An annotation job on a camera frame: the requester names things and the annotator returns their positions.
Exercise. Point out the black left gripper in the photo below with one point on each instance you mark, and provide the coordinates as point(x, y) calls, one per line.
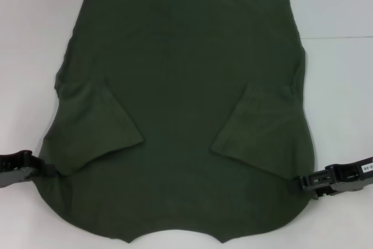
point(14, 170)

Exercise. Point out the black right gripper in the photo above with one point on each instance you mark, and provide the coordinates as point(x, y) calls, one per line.
point(349, 173)

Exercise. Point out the dark green t-shirt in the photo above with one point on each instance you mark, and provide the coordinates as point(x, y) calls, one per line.
point(180, 85)

